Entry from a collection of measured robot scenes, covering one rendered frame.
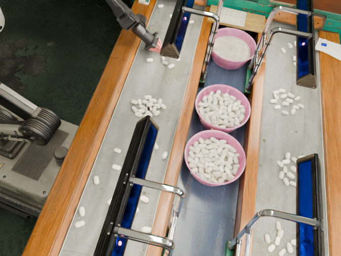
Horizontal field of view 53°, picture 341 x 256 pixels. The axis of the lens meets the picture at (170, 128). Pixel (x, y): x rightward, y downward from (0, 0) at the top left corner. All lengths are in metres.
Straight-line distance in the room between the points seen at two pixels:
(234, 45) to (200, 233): 1.06
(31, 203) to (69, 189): 0.48
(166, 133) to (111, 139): 0.25
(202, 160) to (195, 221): 0.26
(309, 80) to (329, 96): 0.47
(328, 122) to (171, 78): 0.79
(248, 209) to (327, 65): 0.99
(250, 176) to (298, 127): 0.40
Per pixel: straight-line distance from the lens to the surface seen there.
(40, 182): 1.77
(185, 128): 1.53
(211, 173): 1.48
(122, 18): 1.75
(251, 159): 1.52
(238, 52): 1.96
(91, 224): 1.36
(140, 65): 1.79
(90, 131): 1.52
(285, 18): 2.15
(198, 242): 1.42
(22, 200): 1.87
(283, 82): 1.89
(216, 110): 1.66
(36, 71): 2.85
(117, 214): 0.97
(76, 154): 1.47
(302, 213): 1.14
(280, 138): 1.66
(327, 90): 1.93
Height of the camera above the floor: 2.03
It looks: 56 degrees down
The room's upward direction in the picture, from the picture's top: 9 degrees clockwise
